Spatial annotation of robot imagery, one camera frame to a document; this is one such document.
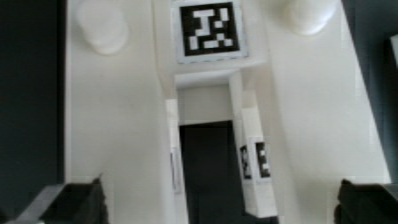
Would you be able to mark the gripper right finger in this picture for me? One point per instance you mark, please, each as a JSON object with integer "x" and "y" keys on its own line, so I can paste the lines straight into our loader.
{"x": 367, "y": 203}

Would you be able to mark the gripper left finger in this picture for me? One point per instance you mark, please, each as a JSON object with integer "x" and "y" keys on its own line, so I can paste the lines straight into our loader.
{"x": 68, "y": 204}

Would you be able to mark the white chair leg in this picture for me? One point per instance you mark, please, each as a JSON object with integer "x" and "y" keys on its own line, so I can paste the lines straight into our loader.
{"x": 257, "y": 178}

